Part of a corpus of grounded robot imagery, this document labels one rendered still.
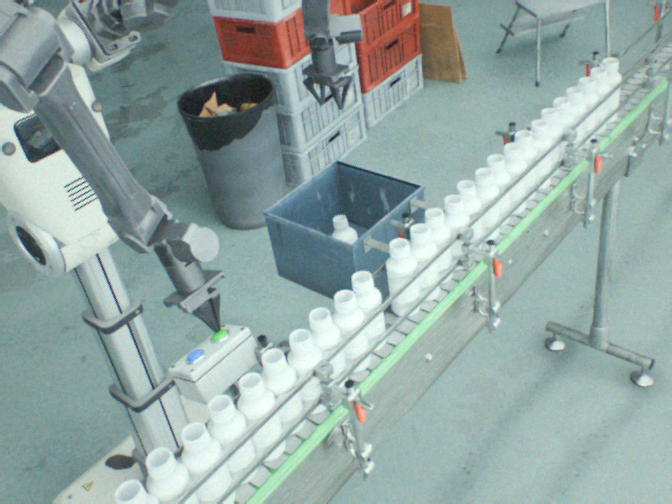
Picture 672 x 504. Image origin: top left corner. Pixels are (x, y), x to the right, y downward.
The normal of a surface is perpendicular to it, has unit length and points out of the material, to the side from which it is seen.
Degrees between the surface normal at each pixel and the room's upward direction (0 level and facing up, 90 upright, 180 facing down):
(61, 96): 99
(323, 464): 90
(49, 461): 0
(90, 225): 90
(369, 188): 90
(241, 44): 90
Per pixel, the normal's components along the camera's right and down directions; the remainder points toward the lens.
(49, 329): -0.14, -0.80
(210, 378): 0.67, 0.00
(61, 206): 0.76, 0.30
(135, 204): 0.92, 0.26
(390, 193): -0.63, 0.52
